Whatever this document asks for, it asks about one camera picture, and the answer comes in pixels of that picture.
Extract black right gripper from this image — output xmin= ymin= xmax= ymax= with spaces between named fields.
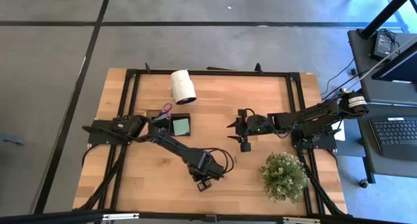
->
xmin=227 ymin=109 xmax=273 ymax=153

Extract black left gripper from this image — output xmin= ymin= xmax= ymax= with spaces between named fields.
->
xmin=190 ymin=151 xmax=225 ymax=192

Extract green sticky note pad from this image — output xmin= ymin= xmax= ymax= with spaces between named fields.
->
xmin=172 ymin=118 xmax=191 ymax=136

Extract purple-handled scissors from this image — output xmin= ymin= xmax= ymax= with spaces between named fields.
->
xmin=158 ymin=102 xmax=173 ymax=120

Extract black mesh desk organizer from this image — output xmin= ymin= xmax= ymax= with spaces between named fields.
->
xmin=146 ymin=109 xmax=192 ymax=137

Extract artificial potted plant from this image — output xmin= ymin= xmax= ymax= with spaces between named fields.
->
xmin=259 ymin=151 xmax=310 ymax=204

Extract white paper sheet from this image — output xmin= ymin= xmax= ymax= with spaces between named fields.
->
xmin=334 ymin=119 xmax=346 ymax=142

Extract grey desk with monitor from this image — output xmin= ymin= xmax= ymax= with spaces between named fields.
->
xmin=347 ymin=28 xmax=417 ymax=107

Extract black laptop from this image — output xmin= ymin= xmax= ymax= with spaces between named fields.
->
xmin=369 ymin=117 xmax=417 ymax=162

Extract grey desk with laptop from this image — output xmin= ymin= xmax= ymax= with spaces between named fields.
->
xmin=354 ymin=102 xmax=417 ymax=179

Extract black rig beam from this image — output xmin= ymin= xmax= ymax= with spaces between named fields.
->
xmin=0 ymin=209 xmax=417 ymax=224

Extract black power adapter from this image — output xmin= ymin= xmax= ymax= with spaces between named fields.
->
xmin=373 ymin=31 xmax=397 ymax=61

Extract dark computer monitor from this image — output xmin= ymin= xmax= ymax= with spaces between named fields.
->
xmin=371 ymin=41 xmax=417 ymax=83

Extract black vertical pole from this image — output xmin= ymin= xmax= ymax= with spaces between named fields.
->
xmin=358 ymin=0 xmax=417 ymax=40

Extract blue floor object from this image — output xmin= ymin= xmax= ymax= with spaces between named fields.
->
xmin=0 ymin=132 xmax=26 ymax=146

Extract black aluminium table frame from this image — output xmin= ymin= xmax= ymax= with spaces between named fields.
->
xmin=97 ymin=63 xmax=326 ymax=215

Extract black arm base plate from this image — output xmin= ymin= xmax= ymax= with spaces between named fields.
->
xmin=81 ymin=119 xmax=131 ymax=146
xmin=291 ymin=122 xmax=337 ymax=150

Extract silver bracket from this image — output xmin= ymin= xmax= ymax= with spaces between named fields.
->
xmin=102 ymin=212 xmax=140 ymax=221
xmin=282 ymin=216 xmax=322 ymax=224

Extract black cable bundle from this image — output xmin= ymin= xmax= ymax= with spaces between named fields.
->
xmin=73 ymin=145 xmax=126 ymax=212
xmin=298 ymin=150 xmax=348 ymax=217

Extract black floor cable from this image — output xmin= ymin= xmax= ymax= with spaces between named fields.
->
xmin=321 ymin=57 xmax=358 ymax=98

